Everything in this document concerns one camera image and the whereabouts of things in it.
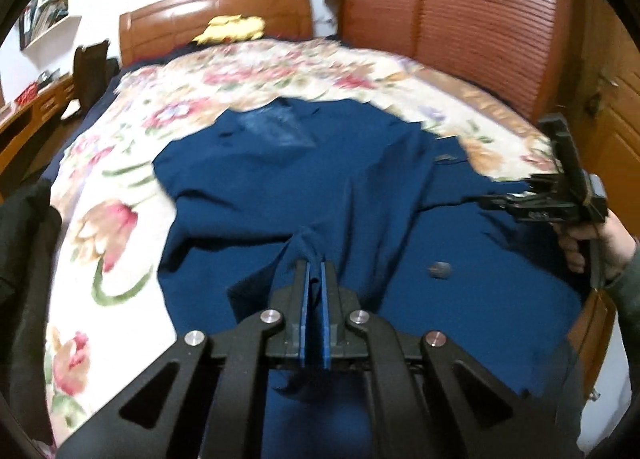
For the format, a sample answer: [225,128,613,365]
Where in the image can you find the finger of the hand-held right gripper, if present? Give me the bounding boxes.
[479,193,523,212]

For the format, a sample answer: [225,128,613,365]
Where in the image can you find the white wall shelf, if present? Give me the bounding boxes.
[20,0,83,50]

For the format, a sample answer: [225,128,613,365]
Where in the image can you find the black garment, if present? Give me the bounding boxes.
[0,184,63,445]

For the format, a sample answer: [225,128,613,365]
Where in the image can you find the wooden door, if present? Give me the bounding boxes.
[555,0,640,200]

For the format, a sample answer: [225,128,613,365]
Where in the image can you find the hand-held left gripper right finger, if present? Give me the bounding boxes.
[320,259,583,459]

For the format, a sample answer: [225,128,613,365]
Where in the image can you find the floral blanket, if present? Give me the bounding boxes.
[45,36,561,445]

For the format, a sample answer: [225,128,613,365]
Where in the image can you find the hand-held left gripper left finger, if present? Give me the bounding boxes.
[57,259,314,459]

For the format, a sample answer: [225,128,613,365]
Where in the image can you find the navy blue suit jacket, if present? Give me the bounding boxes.
[152,98,586,459]

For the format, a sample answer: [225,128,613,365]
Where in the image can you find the wooden desk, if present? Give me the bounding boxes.
[0,74,76,180]

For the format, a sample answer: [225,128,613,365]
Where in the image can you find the yellow plush toy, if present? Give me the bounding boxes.
[194,14,266,44]

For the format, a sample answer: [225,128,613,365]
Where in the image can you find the wooden bed headboard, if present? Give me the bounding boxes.
[119,0,315,67]

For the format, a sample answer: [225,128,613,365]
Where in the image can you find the wooden louvered wardrobe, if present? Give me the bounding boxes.
[325,0,576,124]

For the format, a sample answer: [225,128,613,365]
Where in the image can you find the person's right hand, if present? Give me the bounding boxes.
[557,211,638,276]

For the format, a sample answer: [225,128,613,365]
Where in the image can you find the dark office chair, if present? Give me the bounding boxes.
[62,39,121,122]

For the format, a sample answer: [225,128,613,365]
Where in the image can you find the person's right forearm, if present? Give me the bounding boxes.
[602,239,640,320]

